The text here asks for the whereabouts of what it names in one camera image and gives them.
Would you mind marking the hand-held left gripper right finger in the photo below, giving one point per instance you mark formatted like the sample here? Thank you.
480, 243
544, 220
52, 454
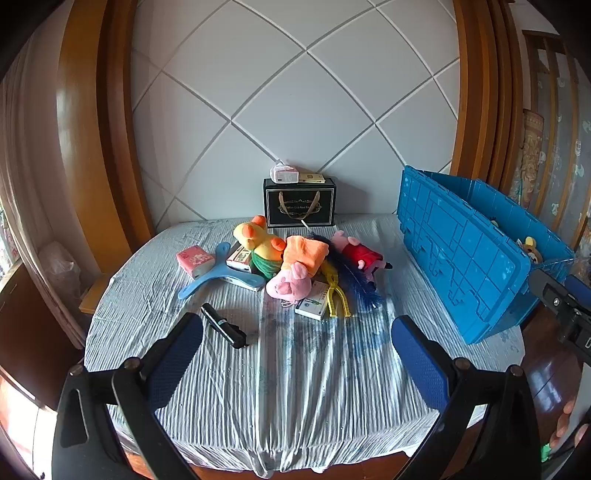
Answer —
420, 364

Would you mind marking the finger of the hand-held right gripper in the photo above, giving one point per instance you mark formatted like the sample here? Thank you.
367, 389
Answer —
551, 293
579, 284

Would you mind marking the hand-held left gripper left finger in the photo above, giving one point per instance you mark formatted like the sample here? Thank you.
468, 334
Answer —
178, 355

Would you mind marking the blue plastic crate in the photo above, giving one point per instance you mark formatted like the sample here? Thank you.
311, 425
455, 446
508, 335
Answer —
461, 258

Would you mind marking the yellow duck plush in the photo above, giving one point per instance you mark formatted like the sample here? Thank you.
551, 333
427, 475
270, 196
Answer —
258, 240

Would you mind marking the person's right hand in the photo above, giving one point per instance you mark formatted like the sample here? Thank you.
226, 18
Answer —
564, 427

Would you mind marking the brown bear plush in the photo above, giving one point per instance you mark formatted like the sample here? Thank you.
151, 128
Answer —
531, 251

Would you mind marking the black handheld device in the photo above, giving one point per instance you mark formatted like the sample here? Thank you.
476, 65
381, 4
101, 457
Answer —
224, 325

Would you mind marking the blue plastic boomerang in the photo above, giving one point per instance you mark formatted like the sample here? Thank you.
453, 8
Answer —
210, 277

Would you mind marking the blue feather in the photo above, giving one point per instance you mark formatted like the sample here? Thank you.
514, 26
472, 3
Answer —
362, 288

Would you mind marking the wooden board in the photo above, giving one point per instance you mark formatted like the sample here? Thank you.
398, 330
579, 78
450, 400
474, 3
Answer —
94, 295

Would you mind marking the yellow plastic tongs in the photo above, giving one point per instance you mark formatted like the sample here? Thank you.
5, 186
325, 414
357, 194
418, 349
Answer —
333, 295

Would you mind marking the pig plush red dress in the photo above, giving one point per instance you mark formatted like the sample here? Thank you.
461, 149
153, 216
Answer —
362, 254

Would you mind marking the white and green box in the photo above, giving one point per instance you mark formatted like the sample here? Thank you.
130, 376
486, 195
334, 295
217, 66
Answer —
311, 302

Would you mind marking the pink pig plush orange dress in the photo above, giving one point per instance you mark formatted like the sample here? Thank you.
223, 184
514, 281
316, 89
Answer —
291, 281

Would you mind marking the rolled patterned carpet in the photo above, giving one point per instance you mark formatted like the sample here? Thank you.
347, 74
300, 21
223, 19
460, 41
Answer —
528, 157

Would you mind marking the clear plastic bag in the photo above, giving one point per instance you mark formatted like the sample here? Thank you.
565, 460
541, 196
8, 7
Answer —
57, 267

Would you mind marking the black gift box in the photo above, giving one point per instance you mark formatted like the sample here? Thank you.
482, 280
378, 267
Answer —
300, 205

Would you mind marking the flat yellow box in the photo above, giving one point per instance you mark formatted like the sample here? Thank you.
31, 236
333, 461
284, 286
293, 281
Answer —
311, 177

